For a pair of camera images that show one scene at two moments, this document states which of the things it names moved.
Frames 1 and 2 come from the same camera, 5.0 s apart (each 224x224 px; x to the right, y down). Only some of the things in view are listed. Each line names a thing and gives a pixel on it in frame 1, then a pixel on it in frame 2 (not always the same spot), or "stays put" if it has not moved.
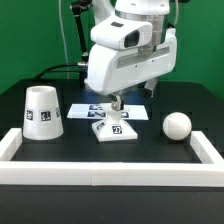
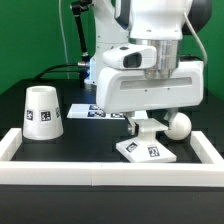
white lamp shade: [42, 118] stays put
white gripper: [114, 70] -> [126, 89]
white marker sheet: [93, 111] stays put
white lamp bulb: [177, 126] stays put
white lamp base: [115, 127] -> [145, 148]
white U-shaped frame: [209, 172] stays put
